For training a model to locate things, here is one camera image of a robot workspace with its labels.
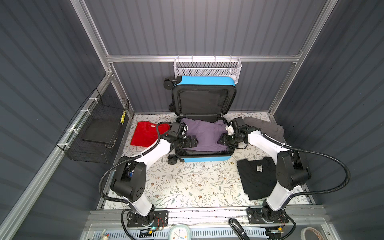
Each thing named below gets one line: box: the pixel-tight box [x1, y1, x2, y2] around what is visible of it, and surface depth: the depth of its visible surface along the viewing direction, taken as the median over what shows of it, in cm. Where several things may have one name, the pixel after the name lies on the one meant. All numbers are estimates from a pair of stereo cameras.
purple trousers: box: [180, 118, 228, 152], surface depth 101 cm
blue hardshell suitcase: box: [163, 75, 237, 165], surface depth 96 cm
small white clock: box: [168, 224, 192, 240], surface depth 69 cm
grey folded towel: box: [243, 116, 287, 144], surface depth 107 cm
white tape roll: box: [300, 227, 325, 240], surface depth 70 cm
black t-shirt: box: [236, 157, 278, 201], surface depth 87 cm
